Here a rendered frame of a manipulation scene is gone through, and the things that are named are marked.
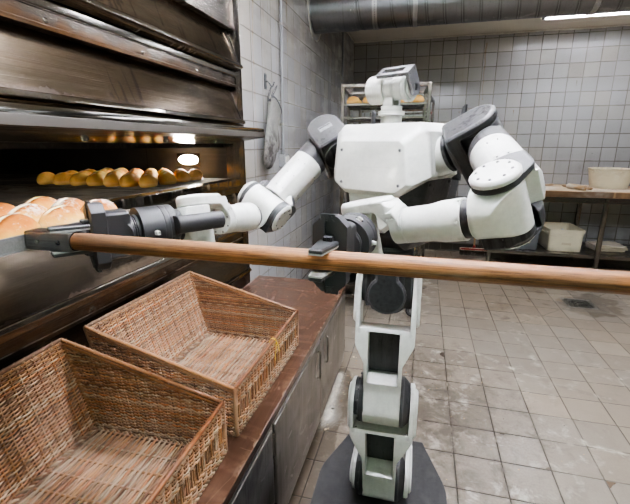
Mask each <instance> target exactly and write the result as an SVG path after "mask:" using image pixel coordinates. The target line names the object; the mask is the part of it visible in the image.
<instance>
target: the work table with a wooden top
mask: <svg viewBox="0 0 630 504"><path fill-rule="evenodd" d="M545 189H546V193H545V199H543V202H552V203H578V205H577V211H576V217H575V223H574V225H575V226H578V227H579V222H580V216H581V210H582V204H583V203H584V204H603V210H602V215H601V221H600V226H599V232H598V237H597V243H596V248H595V251H594V250H592V249H590V248H588V247H586V246H585V245H586V244H585V243H586V242H582V245H581V249H580V252H565V251H549V250H546V249H545V248H544V247H543V246H541V245H540V244H539V243H537V249H536V250H531V249H506V250H505V249H501V250H487V255H486V261H489V262H490V258H491V253H507V254H525V255H540V256H557V257H570V258H569V260H573V258H589V259H593V264H592V269H597V268H598V263H599V259H606V260H622V261H630V244H621V245H623V246H627V248H628V251H625V252H602V251H601V247H602V242H603V236H604V231H605V225H606V220H607V215H608V209H609V204H616V205H630V186H628V188H627V189H600V188H593V190H586V191H583V190H575V189H568V188H566V187H563V186H562V184H554V185H553V186H546V188H545ZM572 257H573V258H572Z"/></svg>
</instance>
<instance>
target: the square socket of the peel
mask: <svg viewBox="0 0 630 504"><path fill-rule="evenodd" d="M74 233H82V231H71V232H61V233H51V234H49V233H48V232H47V228H41V227H39V228H35V229H30V230H26V231H24V235H25V240H26V246H27V249H32V250H44V251H56V252H68V253H71V252H74V251H79V250H74V249H72V247H71V245H70V238H71V236H72V235H73V234H74Z"/></svg>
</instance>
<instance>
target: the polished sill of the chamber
mask: <svg viewBox="0 0 630 504"><path fill-rule="evenodd" d="M239 186H241V185H240V179H234V178H230V179H224V180H218V181H212V182H206V183H200V184H195V185H189V186H183V187H177V188H171V189H165V190H159V191H154V192H148V193H142V194H136V195H130V196H124V197H118V198H113V199H107V200H108V201H110V202H112V203H113V204H115V205H116V207H117V208H118V209H119V208H121V209H131V208H134V207H144V206H153V205H158V204H162V203H167V202H171V201H176V199H177V197H179V196H184V195H191V194H207V193H212V192H216V191H221V190H225V189H230V188H234V187H239Z"/></svg>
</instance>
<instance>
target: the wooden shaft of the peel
mask: <svg viewBox="0 0 630 504"><path fill-rule="evenodd" d="M70 245H71V247H72V249H74V250H80V251H92V252H104V253H116V254H129V255H141V256H153V257H165V258H178V259H190V260H202V261H214V262H227V263H239V264H251V265H263V266H276V267H288V268H300V269H312V270H325V271H337V272H349V273H361V274H374V275H386V276H398V277H410V278H423V279H435V280H447V281H459V282H472V283H484V284H496V285H508V286H521V287H533V288H545V289H557V290H570V291H582V292H594V293H606V294H619V295H630V271H616V270H602V269H588V268H574V267H560V266H545V265H531V264H517V263H503V262H489V261H474V260H460V259H446V258H432V257H418V256H403V255H389V254H375V253H361V252H346V251H331V252H329V253H327V254H325V255H324V256H311V255H308V250H309V249H304V248H290V247H275V246H261V245H247V244H233V243H219V242H204V241H190V240H176V239H162V238H148V237H133V236H119V235H105V234H91V233H74V234H73V235H72V236H71V238H70Z"/></svg>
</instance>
